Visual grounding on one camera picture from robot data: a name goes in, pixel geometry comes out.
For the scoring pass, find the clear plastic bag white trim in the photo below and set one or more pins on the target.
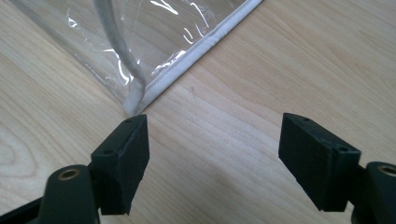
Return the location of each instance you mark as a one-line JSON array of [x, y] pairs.
[[149, 40]]

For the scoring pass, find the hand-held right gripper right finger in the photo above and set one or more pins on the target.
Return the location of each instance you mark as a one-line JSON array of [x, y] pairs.
[[317, 168]]

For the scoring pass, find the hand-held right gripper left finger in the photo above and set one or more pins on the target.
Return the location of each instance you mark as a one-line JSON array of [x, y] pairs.
[[123, 165]]

